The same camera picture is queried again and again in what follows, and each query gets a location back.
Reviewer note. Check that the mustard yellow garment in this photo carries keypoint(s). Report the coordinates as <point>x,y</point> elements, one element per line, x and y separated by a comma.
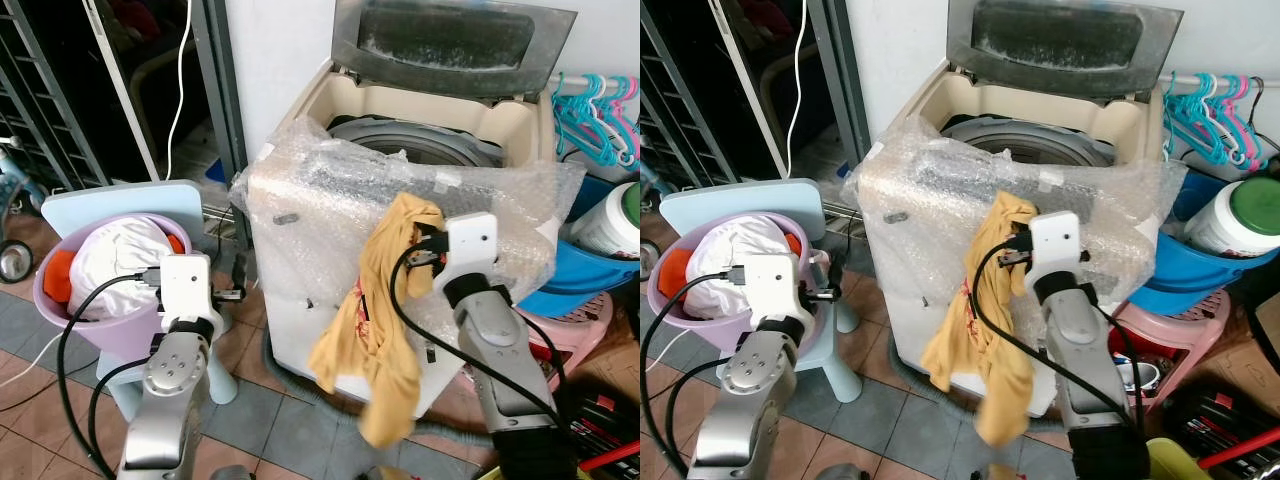
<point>1000,340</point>
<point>385,330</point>

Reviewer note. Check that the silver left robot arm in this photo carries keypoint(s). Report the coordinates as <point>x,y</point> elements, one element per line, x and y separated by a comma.
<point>745,400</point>
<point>165,400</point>

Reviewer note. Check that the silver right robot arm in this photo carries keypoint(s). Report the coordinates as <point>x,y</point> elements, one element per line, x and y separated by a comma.
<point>505,360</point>
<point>1085,350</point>

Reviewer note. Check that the beige top-load washing machine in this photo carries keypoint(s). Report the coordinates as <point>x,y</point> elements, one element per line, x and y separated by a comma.
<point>905,290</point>
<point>300,290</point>

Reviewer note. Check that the teal plastic clothes hanger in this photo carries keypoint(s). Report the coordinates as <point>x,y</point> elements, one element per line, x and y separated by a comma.
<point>578,125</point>
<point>1192,125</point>

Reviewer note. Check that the grey washing machine lid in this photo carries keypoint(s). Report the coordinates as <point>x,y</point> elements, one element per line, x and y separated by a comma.
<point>1060,40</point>
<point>450,40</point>

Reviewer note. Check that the white plastic clothes hanger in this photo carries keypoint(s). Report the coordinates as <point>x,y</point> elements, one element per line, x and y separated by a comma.
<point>1220,110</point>
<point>604,118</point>

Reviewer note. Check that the pink plastic clothes hanger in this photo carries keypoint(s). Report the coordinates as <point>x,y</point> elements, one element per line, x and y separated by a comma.
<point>630,110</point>
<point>1250,115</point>

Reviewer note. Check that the clear bubble wrap sheet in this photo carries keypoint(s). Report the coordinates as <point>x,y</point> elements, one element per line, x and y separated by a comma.
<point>330,200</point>
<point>940,200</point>

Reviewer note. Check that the grey washer drum rim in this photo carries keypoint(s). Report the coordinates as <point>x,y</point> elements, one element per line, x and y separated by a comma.
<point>1060,140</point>
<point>440,145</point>

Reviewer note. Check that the white garment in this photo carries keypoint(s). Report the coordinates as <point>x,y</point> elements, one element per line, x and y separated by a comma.
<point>115,260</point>
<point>730,250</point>

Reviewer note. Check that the light blue plastic stool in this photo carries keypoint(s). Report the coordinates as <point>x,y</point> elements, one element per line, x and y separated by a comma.
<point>740,197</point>
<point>110,200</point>

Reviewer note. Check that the purple plastic laundry basket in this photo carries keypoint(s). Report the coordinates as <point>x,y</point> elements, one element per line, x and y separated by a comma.
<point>690,325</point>
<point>110,335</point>

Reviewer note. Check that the orange garment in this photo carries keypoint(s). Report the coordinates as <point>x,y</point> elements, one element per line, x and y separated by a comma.
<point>673,275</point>
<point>57,278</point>

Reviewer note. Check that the dark blue plastic bucket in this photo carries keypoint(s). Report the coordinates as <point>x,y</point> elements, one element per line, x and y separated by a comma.
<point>585,195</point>
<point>1195,190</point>

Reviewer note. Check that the blue plastic basin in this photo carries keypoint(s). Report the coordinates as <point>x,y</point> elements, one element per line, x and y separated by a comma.
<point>590,275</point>
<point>1190,275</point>

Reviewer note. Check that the pink plastic stool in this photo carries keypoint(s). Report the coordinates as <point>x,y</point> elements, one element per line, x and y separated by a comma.
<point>1180,330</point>
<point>580,330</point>

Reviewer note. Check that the white tub with green lid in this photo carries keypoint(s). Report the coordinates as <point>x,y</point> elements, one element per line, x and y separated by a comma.
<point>610,230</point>
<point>1235,225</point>

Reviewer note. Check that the white cup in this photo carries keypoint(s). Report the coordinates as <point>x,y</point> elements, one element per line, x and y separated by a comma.
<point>1144,376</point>

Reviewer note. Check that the dark metal window grille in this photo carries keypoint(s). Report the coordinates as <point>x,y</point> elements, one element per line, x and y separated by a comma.
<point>670,100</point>
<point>40,90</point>

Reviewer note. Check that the yellow plastic bin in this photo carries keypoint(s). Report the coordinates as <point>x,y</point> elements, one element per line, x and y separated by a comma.
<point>1175,462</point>
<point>498,473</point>

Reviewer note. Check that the black tool case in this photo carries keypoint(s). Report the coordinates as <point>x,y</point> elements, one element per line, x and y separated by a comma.
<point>1230,410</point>
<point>610,415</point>

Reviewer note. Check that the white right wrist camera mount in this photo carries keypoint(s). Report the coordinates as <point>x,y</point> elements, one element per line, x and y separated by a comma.
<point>470,245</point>
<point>1058,245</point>

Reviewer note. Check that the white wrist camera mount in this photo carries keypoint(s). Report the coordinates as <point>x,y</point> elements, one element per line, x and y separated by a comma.
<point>775,285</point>
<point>1058,245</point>
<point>470,245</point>
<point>185,285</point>

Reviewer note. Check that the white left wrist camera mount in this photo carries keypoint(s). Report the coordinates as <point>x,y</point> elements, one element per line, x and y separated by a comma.
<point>185,285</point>
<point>775,285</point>

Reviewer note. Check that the grey hanger rail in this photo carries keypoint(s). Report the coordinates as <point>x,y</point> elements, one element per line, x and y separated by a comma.
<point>1180,79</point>
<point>570,79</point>

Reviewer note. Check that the grey door frame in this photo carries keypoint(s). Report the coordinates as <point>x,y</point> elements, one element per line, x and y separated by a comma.
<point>840,70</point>
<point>220,80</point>

